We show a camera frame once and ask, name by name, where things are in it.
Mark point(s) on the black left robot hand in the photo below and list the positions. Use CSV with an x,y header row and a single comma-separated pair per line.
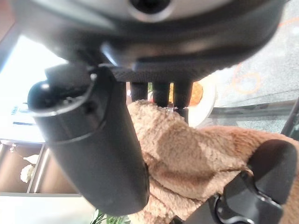
x,y
261,186

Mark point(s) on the orange food on plate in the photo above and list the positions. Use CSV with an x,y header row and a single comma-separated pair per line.
x,y
197,93

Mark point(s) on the white plate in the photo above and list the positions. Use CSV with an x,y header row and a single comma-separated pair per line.
x,y
205,105

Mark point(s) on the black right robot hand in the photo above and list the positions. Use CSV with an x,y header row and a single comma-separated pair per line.
x,y
98,149

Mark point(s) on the wooden shelf unit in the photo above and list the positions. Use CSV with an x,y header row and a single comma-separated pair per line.
x,y
14,172

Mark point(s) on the green plant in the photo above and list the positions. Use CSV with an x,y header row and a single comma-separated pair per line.
x,y
107,219

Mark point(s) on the white bird ornament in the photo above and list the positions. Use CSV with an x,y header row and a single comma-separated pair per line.
x,y
31,159

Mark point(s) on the brown fluffy cloth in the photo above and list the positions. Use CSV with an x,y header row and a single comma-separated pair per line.
x,y
177,154

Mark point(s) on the white flower ornament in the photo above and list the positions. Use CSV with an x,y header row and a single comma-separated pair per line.
x,y
27,173

